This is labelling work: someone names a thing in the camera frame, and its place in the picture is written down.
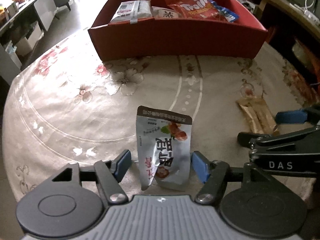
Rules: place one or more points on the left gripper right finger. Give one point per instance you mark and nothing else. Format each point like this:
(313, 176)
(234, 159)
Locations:
(213, 175)

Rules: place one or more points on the blue white snack packet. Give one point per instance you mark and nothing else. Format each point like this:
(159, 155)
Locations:
(224, 13)

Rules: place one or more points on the white barcode snack packet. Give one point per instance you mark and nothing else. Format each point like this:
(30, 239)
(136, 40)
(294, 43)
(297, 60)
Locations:
(132, 11)

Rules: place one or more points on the red Trolli candy bag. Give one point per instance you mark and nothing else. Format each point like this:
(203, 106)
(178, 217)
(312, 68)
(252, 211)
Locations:
(196, 9)

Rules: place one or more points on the orange tea snack packet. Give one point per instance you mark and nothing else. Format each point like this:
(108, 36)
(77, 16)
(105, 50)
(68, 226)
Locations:
(164, 13)

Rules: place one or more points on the silver snack pouch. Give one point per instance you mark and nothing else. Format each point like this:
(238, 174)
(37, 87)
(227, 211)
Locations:
(163, 147)

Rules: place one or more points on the red cardboard box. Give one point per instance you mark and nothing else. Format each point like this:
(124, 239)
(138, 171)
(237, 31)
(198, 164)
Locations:
(176, 36)

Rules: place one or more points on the gold snack packet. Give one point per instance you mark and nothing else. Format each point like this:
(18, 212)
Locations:
(258, 115)

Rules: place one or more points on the white power strip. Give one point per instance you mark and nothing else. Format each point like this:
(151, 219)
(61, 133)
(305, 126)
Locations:
(311, 10)

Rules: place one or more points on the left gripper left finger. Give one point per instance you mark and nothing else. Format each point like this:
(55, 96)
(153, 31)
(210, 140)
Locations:
(109, 174)

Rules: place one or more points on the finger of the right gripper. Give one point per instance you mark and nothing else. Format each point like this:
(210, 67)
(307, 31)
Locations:
(248, 140)
(300, 116)

